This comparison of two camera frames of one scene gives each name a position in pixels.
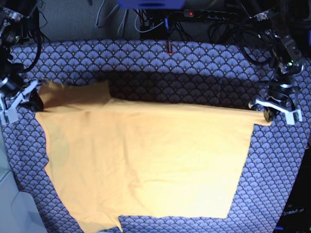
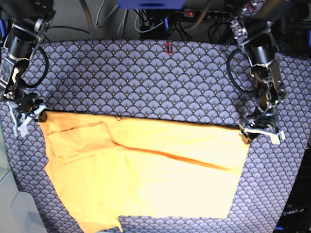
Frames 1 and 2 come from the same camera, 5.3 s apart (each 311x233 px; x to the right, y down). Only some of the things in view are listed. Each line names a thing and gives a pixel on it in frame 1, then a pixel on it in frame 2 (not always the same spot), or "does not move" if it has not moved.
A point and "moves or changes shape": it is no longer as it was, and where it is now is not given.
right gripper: x=280 y=100 → x=264 y=120
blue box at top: x=151 y=4 does not move
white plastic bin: x=19 y=211 does not move
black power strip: x=209 y=14 does not move
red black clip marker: x=167 y=47 does not move
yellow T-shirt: x=109 y=158 moves or changes shape
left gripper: x=9 y=101 → x=24 y=107
